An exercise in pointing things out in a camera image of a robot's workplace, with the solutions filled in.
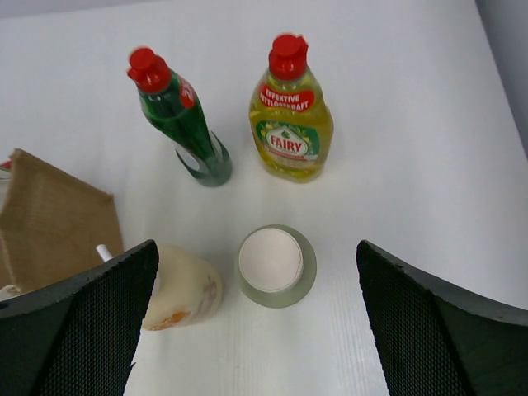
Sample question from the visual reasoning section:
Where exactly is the white pump lotion bottle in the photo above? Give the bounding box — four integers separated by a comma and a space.
95, 243, 225, 332

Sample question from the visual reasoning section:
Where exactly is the white cap cream bottle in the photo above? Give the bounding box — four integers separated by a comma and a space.
234, 224, 317, 309

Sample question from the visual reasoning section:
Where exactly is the green dish soap bottle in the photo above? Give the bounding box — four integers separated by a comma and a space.
127, 47, 233, 187

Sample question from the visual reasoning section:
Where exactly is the watermelon print canvas bag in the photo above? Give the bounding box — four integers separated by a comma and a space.
1, 148, 124, 300

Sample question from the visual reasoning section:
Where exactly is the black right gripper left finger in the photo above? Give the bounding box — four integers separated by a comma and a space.
1, 240, 159, 395

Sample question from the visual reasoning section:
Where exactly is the yellow dish soap bottle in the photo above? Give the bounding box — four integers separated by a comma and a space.
248, 33, 334, 183

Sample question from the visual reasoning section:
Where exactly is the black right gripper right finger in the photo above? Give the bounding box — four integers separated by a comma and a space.
356, 240, 527, 395

